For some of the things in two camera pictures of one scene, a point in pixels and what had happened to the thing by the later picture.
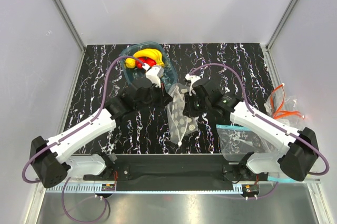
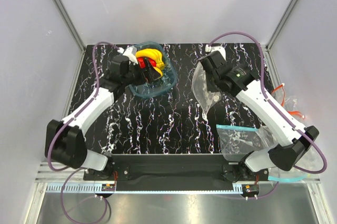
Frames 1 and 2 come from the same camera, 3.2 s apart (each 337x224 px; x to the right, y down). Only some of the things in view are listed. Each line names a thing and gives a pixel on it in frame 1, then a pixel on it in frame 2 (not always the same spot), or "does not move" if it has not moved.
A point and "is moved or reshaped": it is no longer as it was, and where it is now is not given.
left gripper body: [156, 99] to [136, 76]
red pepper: [139, 64] does not move
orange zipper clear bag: [283, 108] does not move
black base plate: [175, 170] does not move
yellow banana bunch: [151, 53] does not move
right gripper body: [195, 106] to [212, 84]
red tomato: [149, 61] does not move
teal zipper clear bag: [235, 142] does not move
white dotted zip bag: [179, 125] is moved or reshaped
